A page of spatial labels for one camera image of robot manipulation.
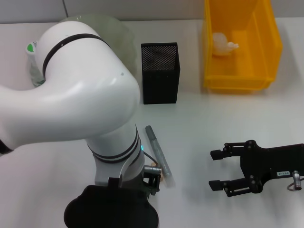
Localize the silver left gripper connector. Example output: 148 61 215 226
144 165 162 174

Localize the clear green-label water bottle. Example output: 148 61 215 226
25 40 47 87

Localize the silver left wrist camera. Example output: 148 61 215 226
63 177 160 228

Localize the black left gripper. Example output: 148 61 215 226
142 171 161 197

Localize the grey marker pen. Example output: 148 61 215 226
145 125 172 178

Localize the white paper ball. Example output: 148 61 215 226
212 32 239 57

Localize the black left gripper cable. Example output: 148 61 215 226
143 152 159 167

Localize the black mesh pen holder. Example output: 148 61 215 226
141 42 181 105

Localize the pale green wavy fruit plate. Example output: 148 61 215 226
58 14 139 79

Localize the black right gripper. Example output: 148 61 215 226
208 140 304 198

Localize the yellow plastic bin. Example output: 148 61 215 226
203 0 284 92

